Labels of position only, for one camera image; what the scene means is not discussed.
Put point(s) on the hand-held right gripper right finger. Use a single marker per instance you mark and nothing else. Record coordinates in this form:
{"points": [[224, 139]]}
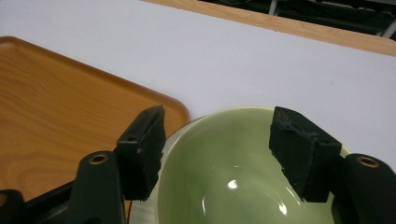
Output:
{"points": [[300, 152]]}

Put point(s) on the wooden tray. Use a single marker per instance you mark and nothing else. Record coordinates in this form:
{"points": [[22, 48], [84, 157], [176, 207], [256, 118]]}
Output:
{"points": [[62, 124]]}

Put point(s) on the metal stand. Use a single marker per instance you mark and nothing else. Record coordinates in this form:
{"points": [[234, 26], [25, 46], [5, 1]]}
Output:
{"points": [[342, 15]]}

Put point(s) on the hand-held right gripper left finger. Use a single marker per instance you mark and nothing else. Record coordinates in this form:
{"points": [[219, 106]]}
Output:
{"points": [[141, 155]]}

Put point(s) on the green ceramic bowl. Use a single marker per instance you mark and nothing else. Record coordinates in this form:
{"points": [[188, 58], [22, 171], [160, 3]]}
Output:
{"points": [[224, 168]]}

